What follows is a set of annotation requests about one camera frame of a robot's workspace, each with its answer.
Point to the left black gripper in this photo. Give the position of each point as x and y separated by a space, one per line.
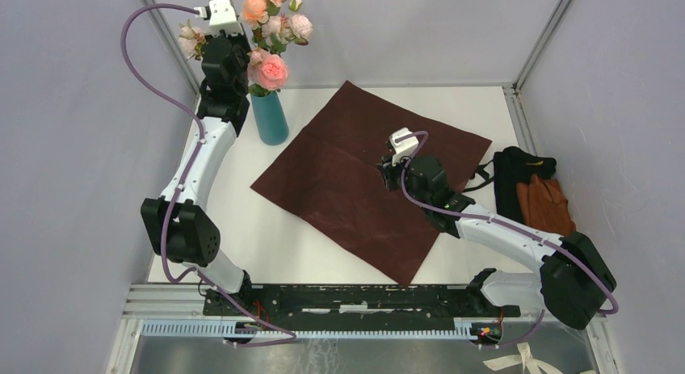
239 39

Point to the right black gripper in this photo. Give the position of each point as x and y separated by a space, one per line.
388 171

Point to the pale pink rose stem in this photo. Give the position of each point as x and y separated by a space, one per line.
262 17

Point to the red paper bouquet wrapper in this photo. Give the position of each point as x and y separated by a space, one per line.
328 177

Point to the black ribbon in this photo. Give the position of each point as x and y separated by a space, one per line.
487 177

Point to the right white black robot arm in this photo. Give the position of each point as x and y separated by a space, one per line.
566 275

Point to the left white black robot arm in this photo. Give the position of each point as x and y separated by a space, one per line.
177 225

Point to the pink flower stem in vase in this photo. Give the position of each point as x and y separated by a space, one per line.
191 40

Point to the teal ceramic vase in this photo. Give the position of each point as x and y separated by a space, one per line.
270 118

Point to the black cloth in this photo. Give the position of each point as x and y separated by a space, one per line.
511 167

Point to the orange cloth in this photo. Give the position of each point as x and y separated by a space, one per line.
544 206

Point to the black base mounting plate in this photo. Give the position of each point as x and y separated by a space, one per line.
302 307

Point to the white paper strip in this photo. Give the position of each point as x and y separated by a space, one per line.
524 360

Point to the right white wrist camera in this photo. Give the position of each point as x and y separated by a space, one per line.
403 142

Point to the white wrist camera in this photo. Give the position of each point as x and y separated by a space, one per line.
222 18
403 142

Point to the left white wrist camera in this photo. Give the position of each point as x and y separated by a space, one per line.
222 18

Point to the white slotted cable duct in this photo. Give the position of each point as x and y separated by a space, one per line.
237 329

